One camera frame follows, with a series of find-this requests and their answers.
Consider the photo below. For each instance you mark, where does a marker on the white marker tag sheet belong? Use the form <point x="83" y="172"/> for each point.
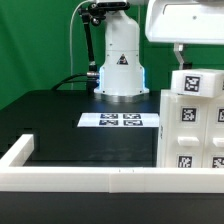
<point x="120" y="120"/>

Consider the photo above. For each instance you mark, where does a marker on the white cabinet body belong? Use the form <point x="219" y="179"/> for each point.
<point x="165" y="117"/>

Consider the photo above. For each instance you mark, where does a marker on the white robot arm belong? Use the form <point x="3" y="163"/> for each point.
<point x="122" y="76"/>

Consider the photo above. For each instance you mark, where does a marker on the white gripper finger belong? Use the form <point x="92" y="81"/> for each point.
<point x="179" y="53"/>

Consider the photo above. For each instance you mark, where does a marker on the small white box part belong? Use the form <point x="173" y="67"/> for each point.
<point x="198" y="82"/>

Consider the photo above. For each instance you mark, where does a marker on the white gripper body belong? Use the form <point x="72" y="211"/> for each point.
<point x="185" y="21"/>

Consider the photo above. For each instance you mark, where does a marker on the white U-shaped fence frame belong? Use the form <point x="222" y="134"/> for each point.
<point x="15" y="175"/>

